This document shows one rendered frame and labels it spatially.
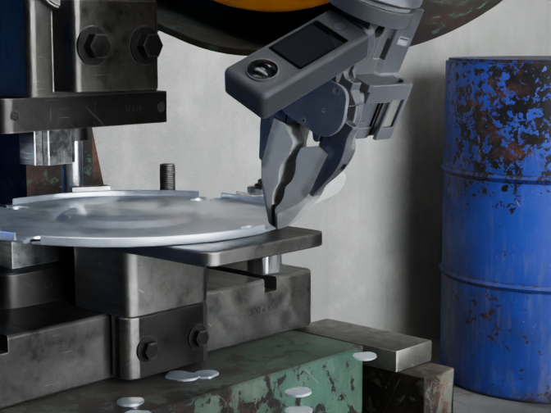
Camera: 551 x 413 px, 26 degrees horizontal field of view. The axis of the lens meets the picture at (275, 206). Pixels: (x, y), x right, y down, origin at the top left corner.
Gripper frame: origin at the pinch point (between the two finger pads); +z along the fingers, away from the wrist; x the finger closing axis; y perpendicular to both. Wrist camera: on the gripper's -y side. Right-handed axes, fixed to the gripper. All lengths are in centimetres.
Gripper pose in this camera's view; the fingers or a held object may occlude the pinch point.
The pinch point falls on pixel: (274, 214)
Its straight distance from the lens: 100.9
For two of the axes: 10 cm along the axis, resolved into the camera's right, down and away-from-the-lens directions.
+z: -3.2, 8.6, 4.0
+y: 6.5, -1.1, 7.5
